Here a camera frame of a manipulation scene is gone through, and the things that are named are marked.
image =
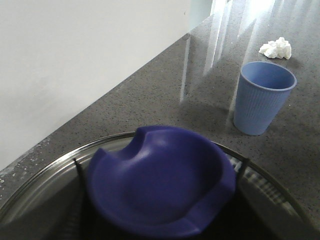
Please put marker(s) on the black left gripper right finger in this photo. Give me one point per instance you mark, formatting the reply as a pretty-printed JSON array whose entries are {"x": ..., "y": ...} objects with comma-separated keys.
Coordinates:
[{"x": 242, "y": 168}]

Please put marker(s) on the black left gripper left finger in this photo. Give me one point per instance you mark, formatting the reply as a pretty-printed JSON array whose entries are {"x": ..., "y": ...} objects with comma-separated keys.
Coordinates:
[{"x": 81, "y": 178}]

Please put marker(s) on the light blue ribbed cup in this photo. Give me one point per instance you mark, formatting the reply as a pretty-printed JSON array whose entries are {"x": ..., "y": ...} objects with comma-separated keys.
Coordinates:
[{"x": 262, "y": 90}]

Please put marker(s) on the crumpled white tissue paper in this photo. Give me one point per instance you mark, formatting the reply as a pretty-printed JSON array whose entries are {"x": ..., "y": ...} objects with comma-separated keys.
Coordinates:
[{"x": 277, "y": 49}]

